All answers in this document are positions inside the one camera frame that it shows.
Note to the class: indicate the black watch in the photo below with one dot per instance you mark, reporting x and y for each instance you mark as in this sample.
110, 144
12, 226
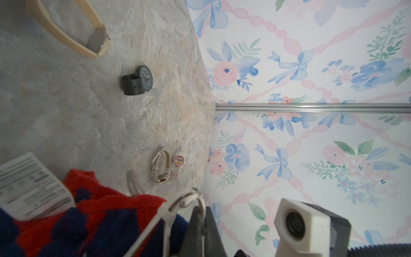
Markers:
137, 83

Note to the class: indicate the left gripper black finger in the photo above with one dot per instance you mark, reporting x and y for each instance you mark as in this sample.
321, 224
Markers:
202, 238

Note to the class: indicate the white cloth care label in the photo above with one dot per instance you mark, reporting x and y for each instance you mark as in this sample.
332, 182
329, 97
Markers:
30, 191

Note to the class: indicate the gold bracelet watch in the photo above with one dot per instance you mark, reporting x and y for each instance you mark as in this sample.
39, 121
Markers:
161, 165

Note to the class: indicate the pink white watch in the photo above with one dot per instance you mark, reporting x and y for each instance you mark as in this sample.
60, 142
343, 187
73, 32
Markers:
178, 163

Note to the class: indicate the red blue patterned cloth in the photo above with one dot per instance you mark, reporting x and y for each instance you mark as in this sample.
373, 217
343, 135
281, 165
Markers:
103, 223

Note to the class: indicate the small gold watch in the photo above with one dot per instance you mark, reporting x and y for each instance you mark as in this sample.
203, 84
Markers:
134, 186

